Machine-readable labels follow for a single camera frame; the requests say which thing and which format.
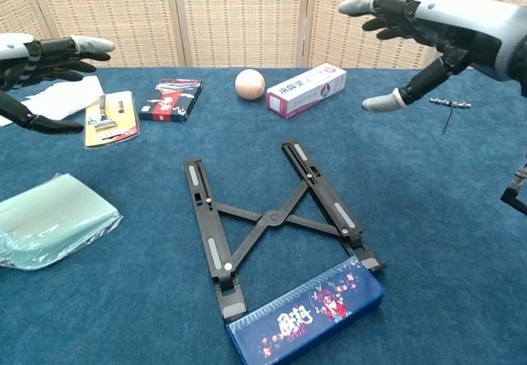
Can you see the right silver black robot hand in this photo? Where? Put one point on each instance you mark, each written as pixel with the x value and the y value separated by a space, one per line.
pixel 473 23

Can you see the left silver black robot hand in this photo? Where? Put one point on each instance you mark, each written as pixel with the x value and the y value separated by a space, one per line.
pixel 45 52

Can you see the black folding laptop stand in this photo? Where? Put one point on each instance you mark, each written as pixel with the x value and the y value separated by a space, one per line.
pixel 273 218

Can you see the metal corkscrew tool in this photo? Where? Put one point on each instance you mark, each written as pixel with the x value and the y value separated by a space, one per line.
pixel 449 102

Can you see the razor in yellow blister pack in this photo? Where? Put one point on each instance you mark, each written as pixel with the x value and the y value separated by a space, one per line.
pixel 111 120

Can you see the black red printed card box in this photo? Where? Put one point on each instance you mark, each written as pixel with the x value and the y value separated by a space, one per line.
pixel 171 101

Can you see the mint green dustpan in plastic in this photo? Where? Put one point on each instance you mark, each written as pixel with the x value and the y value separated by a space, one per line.
pixel 53 221

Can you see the white pink toothpaste box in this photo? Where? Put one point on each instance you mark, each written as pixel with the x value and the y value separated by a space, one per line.
pixel 309 91

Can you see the bamboo folding screen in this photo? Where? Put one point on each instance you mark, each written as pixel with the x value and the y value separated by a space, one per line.
pixel 243 19

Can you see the blue carpet table cover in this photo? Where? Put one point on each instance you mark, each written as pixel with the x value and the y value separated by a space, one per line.
pixel 411 216

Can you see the wooden ball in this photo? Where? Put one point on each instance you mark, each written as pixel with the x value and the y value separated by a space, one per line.
pixel 250 84

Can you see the blue printed pencil box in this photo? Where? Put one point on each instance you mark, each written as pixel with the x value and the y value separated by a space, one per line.
pixel 304 324

